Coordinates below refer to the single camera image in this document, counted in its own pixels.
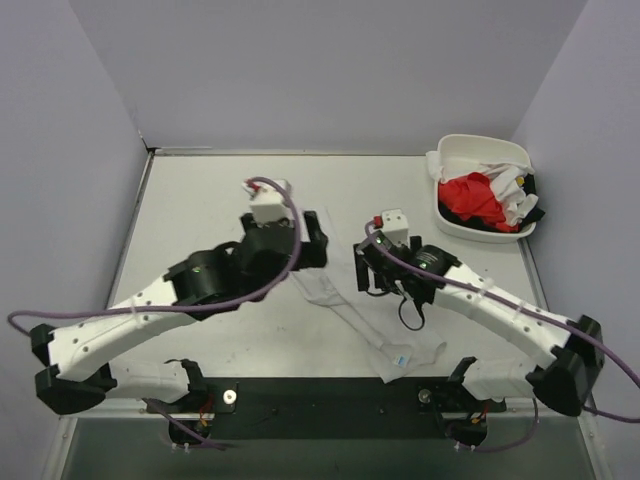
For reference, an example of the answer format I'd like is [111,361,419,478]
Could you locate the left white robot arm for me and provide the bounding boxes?
[29,211,328,415]

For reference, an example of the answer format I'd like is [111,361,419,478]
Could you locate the white clothes in basket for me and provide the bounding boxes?
[427,152,544,234]

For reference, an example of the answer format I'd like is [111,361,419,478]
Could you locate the red t shirt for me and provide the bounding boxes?
[437,172,518,233]

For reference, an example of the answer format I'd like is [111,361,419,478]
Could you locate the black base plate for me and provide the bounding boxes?
[161,377,506,441]

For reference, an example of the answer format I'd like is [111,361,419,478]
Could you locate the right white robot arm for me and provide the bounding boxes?
[353,232,604,417]

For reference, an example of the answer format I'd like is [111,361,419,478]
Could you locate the white plastic laundry basket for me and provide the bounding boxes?
[426,134,536,244]

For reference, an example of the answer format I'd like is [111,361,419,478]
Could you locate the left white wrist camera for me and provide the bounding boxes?
[244,180,292,225]

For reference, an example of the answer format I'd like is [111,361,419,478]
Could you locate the white t shirt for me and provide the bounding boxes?
[291,207,446,383]

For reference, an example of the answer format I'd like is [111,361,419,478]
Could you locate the black t shirt in basket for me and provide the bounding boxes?
[438,174,545,232]

